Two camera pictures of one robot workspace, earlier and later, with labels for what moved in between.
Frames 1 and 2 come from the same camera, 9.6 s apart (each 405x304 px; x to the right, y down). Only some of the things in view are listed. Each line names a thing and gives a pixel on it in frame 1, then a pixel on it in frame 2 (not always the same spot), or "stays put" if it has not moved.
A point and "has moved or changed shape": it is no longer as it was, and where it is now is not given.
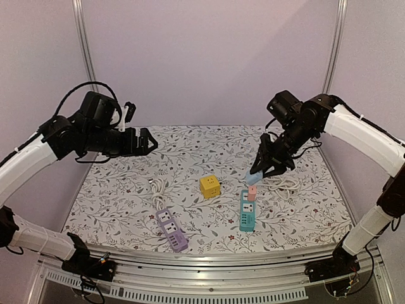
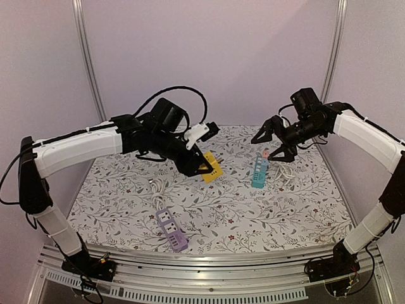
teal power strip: x=247 y=213 has moved or changed shape
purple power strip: x=176 y=238 stays put
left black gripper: x=130 y=148 -> x=188 y=167
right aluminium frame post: x=335 y=45 stays put
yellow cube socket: x=209 y=186 -> x=217 y=171
